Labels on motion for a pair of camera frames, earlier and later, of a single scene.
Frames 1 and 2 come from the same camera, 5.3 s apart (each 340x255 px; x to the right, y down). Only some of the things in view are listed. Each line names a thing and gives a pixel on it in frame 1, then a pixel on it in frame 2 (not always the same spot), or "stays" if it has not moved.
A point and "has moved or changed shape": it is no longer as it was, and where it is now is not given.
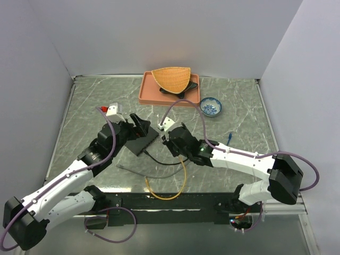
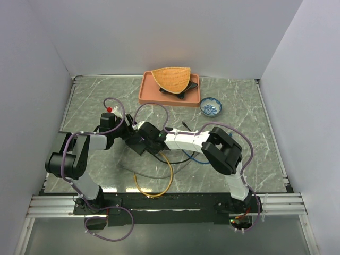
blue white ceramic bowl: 210,106 stays
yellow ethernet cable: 183,187 -> 151,196
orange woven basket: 174,79 stays
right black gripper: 168,141 -> 154,150
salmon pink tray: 150,92 stays
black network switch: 139,144 stays
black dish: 191,85 stays
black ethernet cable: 162,163 has moved or changed shape
